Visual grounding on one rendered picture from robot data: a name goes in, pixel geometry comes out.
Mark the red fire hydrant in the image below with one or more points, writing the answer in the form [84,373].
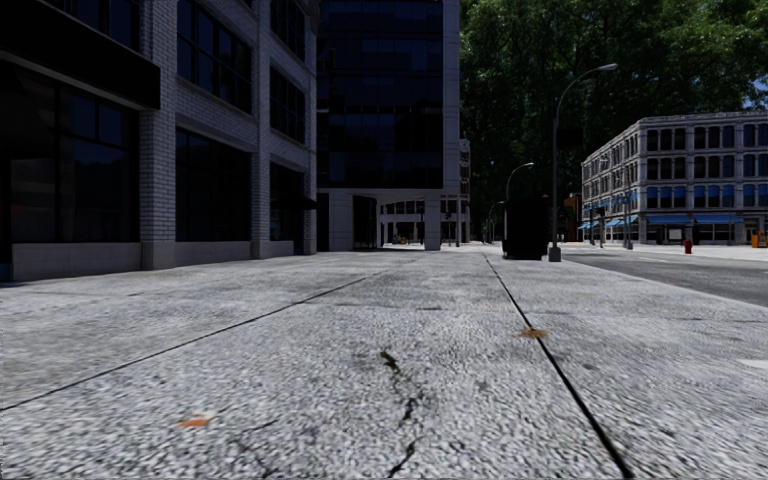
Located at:
[688,246]

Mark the grey street lamp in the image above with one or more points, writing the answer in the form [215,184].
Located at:
[490,219]
[554,180]
[509,180]

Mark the black bus shelter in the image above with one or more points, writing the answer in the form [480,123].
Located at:
[525,231]

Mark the glass tower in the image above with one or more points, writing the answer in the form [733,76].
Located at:
[384,96]

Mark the red brick building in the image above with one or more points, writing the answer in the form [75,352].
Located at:
[572,217]

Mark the pale concrete building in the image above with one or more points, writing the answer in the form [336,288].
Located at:
[690,174]
[464,180]

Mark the traffic light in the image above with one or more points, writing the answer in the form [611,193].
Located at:
[602,225]

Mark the grey brick building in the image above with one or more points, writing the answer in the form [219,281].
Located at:
[204,120]

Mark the trees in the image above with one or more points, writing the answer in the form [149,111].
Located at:
[600,36]

